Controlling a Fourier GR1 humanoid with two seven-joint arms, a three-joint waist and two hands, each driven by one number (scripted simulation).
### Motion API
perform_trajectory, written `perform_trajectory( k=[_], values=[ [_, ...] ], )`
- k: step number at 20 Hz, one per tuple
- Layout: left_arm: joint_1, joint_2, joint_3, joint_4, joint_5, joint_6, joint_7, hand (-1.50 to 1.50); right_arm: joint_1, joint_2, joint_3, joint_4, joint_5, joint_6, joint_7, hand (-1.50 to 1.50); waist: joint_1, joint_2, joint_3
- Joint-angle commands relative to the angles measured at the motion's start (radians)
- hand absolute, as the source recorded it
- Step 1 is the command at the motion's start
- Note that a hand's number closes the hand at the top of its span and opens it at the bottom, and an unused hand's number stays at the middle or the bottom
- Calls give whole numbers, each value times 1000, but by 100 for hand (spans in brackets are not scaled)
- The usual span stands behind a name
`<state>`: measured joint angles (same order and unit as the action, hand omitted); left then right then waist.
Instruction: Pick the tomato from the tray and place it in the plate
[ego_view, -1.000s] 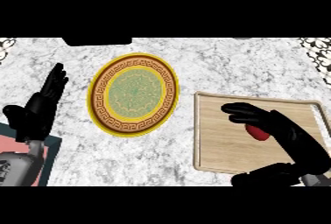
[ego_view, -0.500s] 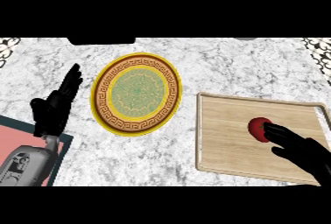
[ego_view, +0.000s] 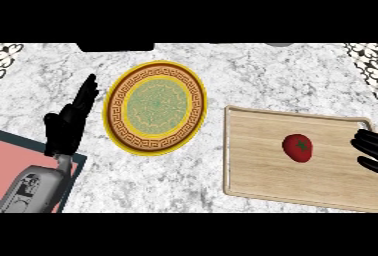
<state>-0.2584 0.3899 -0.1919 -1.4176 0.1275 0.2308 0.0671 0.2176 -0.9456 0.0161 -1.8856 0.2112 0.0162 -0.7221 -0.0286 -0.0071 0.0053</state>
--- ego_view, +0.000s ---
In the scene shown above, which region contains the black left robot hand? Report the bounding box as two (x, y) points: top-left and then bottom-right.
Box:
(43, 73), (101, 158)

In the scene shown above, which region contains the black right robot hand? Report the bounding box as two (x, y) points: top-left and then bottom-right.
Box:
(351, 128), (378, 174)

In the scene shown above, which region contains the red tomato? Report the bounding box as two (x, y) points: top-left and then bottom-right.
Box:
(281, 133), (315, 164)

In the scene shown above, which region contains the yellow brown patterned plate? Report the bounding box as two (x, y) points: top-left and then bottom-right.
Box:
(102, 60), (209, 157)

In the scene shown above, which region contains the pink placemat with dark border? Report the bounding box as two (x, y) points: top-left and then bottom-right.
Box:
(0, 130), (89, 214)

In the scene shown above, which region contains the pale wooden cutting board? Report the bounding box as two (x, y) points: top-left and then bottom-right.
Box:
(224, 105), (378, 213)

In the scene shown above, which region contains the black white patterned tile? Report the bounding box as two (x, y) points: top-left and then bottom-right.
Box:
(343, 42), (378, 101)
(0, 43), (26, 80)

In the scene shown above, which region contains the black appliance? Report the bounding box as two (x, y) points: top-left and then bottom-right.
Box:
(77, 42), (157, 53)

